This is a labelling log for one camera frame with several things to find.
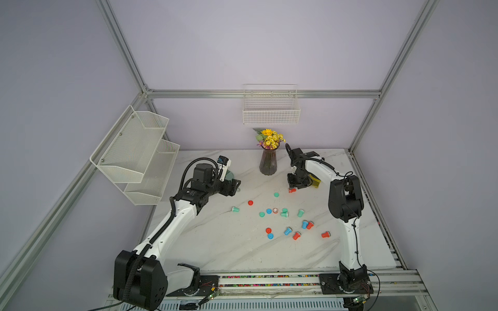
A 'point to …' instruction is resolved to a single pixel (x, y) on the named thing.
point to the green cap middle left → (261, 214)
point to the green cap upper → (276, 194)
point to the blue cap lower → (270, 236)
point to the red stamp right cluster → (310, 225)
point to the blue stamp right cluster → (304, 225)
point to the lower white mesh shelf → (155, 176)
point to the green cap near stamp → (284, 210)
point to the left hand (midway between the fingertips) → (230, 181)
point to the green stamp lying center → (284, 213)
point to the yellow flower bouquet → (268, 138)
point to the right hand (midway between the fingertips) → (295, 189)
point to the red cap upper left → (250, 203)
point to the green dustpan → (229, 175)
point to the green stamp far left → (235, 209)
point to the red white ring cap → (275, 210)
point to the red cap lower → (268, 230)
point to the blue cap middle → (269, 211)
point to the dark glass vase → (268, 164)
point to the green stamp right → (301, 212)
